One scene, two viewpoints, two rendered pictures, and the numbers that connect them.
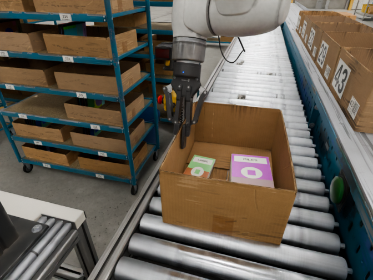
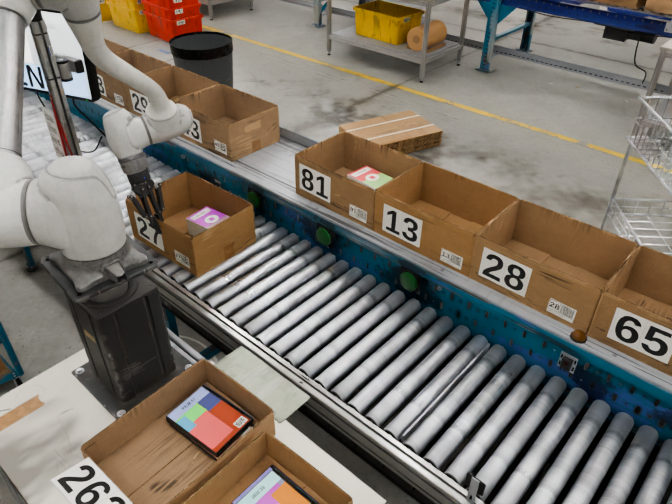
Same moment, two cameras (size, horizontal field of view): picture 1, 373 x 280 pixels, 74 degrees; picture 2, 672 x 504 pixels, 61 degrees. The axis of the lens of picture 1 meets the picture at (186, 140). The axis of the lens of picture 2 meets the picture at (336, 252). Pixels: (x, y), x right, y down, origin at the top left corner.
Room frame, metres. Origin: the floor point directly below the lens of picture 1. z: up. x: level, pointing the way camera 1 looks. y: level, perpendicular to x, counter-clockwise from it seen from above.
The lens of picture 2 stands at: (-0.71, 1.28, 2.05)
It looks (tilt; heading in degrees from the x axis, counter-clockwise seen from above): 37 degrees down; 296
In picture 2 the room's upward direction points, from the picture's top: 1 degrees clockwise
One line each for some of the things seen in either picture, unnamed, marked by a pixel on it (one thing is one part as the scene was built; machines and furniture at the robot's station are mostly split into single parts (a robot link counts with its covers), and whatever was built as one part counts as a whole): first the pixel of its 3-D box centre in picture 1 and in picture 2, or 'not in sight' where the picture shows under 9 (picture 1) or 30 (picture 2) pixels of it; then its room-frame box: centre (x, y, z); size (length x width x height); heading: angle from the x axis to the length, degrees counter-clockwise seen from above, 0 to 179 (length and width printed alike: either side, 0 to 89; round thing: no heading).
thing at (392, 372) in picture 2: not in sight; (404, 362); (-0.37, 0.09, 0.72); 0.52 x 0.05 x 0.05; 75
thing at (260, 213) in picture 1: (228, 159); (191, 220); (0.58, -0.12, 0.83); 0.39 x 0.29 x 0.17; 167
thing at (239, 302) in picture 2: not in sight; (273, 281); (0.19, -0.07, 0.72); 0.52 x 0.05 x 0.05; 75
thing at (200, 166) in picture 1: (197, 173); not in sight; (0.60, -0.03, 0.76); 0.16 x 0.07 x 0.02; 160
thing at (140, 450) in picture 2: not in sight; (182, 440); (0.02, 0.66, 0.80); 0.38 x 0.28 x 0.10; 76
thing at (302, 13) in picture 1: (317, 24); not in sight; (2.33, -1.13, 0.96); 0.39 x 0.29 x 0.17; 165
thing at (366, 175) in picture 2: not in sight; (371, 184); (0.02, -0.55, 0.92); 0.16 x 0.11 x 0.07; 160
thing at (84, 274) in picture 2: not in sight; (100, 255); (0.30, 0.52, 1.20); 0.22 x 0.18 x 0.06; 160
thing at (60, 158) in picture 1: (59, 145); not in sight; (1.63, 1.00, 0.19); 0.40 x 0.30 x 0.10; 73
